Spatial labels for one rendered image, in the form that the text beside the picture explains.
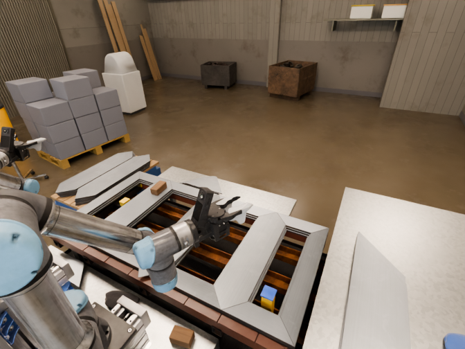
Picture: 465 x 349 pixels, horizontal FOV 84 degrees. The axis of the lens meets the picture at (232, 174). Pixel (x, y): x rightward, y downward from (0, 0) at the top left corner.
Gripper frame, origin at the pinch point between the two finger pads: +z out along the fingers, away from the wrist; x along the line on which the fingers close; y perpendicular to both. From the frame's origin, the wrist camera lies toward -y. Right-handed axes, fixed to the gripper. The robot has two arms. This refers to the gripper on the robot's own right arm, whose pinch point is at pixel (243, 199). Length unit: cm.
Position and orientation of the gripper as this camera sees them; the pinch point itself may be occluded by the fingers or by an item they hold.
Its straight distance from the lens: 84.2
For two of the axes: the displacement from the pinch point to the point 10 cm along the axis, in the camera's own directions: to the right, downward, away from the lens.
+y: 1.0, 9.0, 4.3
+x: 5.8, 3.0, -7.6
